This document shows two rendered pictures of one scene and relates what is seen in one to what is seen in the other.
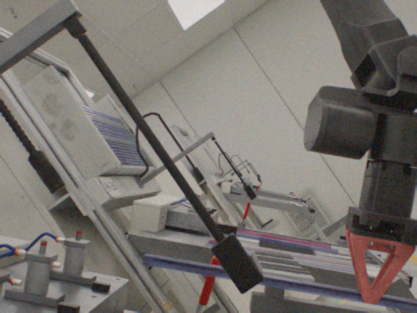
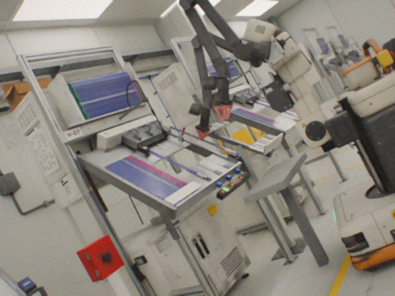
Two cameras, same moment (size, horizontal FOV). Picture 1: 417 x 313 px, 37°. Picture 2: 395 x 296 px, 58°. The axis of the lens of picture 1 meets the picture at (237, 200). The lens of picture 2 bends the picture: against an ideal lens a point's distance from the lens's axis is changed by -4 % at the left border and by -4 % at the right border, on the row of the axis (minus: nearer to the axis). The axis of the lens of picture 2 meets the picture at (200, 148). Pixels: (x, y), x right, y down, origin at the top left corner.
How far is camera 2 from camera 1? 1.84 m
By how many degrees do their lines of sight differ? 35
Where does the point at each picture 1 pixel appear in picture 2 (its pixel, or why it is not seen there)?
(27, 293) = (147, 131)
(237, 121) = (361, 13)
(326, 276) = (262, 125)
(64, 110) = not seen: hidden behind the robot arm
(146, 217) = not seen: hidden behind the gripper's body
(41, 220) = (189, 98)
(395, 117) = (201, 110)
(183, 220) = (237, 98)
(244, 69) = not seen: outside the picture
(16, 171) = (184, 84)
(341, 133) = (192, 112)
